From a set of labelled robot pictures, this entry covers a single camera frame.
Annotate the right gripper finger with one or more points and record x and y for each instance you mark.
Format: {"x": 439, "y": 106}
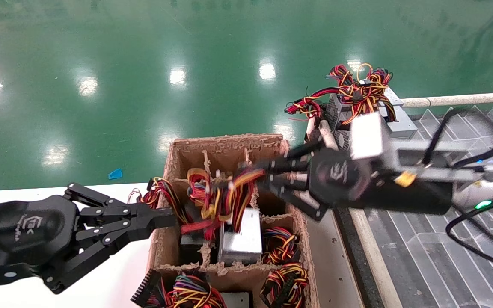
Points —
{"x": 289, "y": 162}
{"x": 298, "y": 192}

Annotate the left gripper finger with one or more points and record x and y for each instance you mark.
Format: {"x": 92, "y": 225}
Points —
{"x": 114, "y": 241}
{"x": 118, "y": 207}

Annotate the clear acrylic compartment tray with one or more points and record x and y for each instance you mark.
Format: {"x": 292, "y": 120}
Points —
{"x": 422, "y": 265}

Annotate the brown cardboard divider box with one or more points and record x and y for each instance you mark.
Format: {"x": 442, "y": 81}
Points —
{"x": 225, "y": 152}

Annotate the white rack leg pipe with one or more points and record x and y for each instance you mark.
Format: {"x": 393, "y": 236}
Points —
{"x": 310, "y": 130}

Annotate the blue scrap piece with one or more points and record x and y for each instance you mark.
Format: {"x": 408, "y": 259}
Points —
{"x": 116, "y": 174}

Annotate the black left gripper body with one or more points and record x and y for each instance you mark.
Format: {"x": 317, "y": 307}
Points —
{"x": 19, "y": 239}

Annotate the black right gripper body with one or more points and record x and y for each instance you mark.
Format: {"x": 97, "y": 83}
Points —
{"x": 340, "y": 177}

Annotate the black rack edge strip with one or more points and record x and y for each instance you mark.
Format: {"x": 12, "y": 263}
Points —
{"x": 351, "y": 256}

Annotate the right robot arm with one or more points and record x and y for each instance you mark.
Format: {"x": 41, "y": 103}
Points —
{"x": 422, "y": 196}

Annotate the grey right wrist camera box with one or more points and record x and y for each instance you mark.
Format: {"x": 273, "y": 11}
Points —
{"x": 368, "y": 132}

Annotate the light grey rack side panel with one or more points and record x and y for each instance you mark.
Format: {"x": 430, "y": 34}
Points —
{"x": 328, "y": 265}

